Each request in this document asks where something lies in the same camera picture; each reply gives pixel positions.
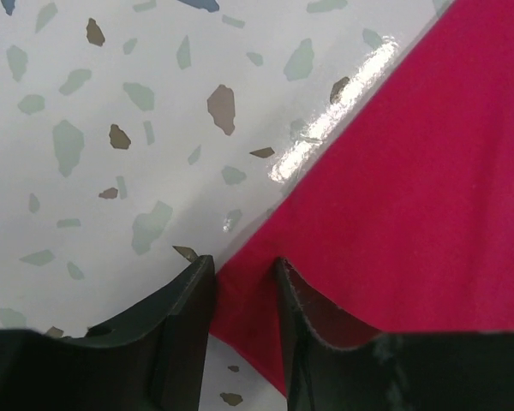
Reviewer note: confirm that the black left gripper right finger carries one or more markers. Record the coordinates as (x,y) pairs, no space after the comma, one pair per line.
(334,361)

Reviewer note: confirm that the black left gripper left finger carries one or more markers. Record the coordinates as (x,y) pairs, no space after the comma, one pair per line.
(149,357)

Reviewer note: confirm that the magenta red t shirt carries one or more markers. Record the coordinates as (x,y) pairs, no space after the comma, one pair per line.
(406,222)

